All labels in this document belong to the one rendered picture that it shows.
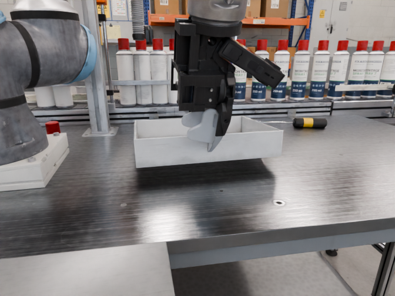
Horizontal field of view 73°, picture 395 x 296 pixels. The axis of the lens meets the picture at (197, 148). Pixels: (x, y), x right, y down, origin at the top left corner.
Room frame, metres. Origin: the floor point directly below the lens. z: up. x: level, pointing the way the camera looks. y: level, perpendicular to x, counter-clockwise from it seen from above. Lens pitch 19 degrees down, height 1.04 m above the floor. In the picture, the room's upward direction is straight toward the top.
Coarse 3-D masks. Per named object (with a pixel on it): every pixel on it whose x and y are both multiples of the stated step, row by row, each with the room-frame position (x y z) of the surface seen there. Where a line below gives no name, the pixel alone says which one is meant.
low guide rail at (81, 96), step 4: (28, 96) 0.87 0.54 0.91; (32, 96) 0.87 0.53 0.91; (72, 96) 0.89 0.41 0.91; (76, 96) 0.89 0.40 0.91; (80, 96) 0.89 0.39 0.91; (84, 96) 0.89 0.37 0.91; (108, 96) 0.91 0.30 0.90; (116, 96) 0.91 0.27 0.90; (28, 100) 0.87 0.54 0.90; (32, 100) 0.87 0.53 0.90
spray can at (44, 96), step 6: (36, 90) 0.82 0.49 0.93; (42, 90) 0.82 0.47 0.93; (48, 90) 0.83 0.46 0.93; (36, 96) 0.83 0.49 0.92; (42, 96) 0.82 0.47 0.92; (48, 96) 0.83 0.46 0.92; (42, 102) 0.82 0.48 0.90; (48, 102) 0.83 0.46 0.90; (54, 102) 0.85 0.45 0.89; (42, 108) 0.82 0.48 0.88
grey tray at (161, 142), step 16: (144, 128) 0.62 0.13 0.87; (160, 128) 0.62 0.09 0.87; (176, 128) 0.63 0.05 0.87; (240, 128) 0.67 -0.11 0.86; (256, 128) 0.58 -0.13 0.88; (272, 128) 0.51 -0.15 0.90; (144, 144) 0.42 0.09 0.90; (160, 144) 0.43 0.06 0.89; (176, 144) 0.44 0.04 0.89; (192, 144) 0.44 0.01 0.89; (224, 144) 0.45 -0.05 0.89; (240, 144) 0.46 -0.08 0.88; (256, 144) 0.47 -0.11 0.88; (272, 144) 0.47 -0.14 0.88; (144, 160) 0.42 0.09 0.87; (160, 160) 0.43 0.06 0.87; (176, 160) 0.43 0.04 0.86; (192, 160) 0.44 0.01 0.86; (208, 160) 0.45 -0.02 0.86; (224, 160) 0.45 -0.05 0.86
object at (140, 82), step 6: (60, 84) 0.82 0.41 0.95; (72, 84) 0.82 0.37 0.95; (78, 84) 0.82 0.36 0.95; (84, 84) 0.83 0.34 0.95; (108, 84) 0.84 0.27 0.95; (114, 84) 0.84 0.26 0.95; (120, 84) 0.84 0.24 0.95; (126, 84) 0.85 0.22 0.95; (132, 84) 0.85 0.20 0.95; (138, 84) 0.85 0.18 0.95; (144, 84) 0.86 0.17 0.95; (150, 84) 0.86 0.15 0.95; (156, 84) 0.86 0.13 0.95; (162, 84) 0.87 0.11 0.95; (168, 84) 0.87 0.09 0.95
